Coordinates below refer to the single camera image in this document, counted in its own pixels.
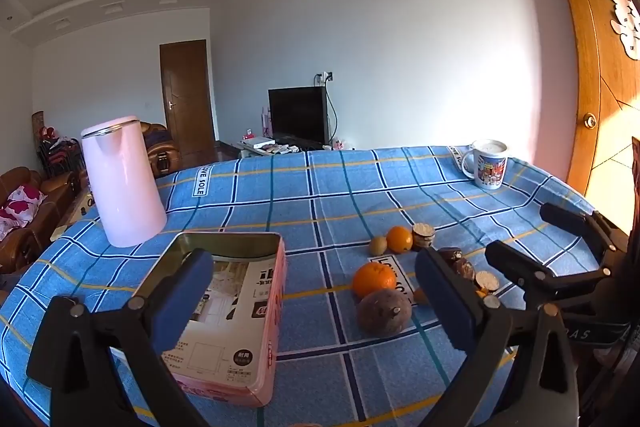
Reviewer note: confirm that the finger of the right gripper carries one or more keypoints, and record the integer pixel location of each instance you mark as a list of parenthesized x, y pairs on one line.
[(537, 282), (589, 227)]

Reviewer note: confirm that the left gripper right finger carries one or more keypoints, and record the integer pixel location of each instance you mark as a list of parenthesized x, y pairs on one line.
[(541, 388)]

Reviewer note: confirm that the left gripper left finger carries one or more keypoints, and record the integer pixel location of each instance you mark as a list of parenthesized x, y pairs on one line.
[(72, 353)]

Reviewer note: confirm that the dark brown mangosteen front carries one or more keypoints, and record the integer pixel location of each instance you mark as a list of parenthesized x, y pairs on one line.
[(464, 269)]

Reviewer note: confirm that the dark brown mangosteen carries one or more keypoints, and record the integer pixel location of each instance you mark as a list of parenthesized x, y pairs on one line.
[(450, 254), (464, 269)]

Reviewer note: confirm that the round cake with crumb top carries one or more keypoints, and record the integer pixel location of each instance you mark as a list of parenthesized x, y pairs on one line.
[(423, 235)]

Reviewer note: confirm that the brown round kiwi fruit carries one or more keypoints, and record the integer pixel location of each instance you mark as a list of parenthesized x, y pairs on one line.
[(384, 313)]

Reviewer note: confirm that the large orange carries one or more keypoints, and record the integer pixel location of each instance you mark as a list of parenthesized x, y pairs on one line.
[(373, 277)]

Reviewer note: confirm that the dark brown mangosteen rear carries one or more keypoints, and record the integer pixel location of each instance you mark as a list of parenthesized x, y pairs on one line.
[(450, 254)]

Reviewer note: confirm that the brass door knob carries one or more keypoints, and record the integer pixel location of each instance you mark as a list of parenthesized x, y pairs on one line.
[(590, 120)]

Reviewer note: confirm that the white cartoon mug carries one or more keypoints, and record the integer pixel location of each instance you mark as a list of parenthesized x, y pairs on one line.
[(485, 164)]

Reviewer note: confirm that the pink metal tin box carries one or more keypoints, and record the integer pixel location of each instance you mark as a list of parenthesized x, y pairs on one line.
[(227, 351)]

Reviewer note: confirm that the brown leather sofa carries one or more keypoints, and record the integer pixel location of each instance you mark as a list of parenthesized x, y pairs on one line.
[(22, 246)]

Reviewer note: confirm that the orange wooden door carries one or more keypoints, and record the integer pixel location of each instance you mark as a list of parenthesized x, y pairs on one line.
[(608, 87)]

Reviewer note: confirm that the small orange at back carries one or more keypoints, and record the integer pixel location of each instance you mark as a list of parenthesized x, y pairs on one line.
[(399, 240)]

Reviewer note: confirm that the pink electric kettle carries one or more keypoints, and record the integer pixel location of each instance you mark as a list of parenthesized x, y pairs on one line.
[(122, 182)]

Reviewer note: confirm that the green kiwi at back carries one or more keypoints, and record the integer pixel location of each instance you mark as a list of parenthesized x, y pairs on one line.
[(378, 246)]

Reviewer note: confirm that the blue plaid tablecloth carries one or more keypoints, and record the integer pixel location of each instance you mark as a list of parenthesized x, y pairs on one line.
[(326, 206)]

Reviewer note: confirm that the red white pillow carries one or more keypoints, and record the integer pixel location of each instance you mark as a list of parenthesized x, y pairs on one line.
[(21, 206)]

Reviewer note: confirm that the white door decoration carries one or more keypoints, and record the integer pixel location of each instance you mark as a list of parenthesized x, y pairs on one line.
[(626, 25)]

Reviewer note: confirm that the brown leather armchair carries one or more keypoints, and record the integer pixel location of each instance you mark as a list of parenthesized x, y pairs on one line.
[(164, 155)]

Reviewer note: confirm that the low tv stand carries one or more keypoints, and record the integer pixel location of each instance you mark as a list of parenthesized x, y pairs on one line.
[(262, 146)]

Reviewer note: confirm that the dark brown interior door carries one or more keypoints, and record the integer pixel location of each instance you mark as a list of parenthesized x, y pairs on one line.
[(188, 109)]

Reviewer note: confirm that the black television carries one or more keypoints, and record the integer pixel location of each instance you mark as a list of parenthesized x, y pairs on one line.
[(300, 113)]

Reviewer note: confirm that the white wall socket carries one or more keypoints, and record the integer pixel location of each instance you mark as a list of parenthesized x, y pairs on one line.
[(327, 76)]

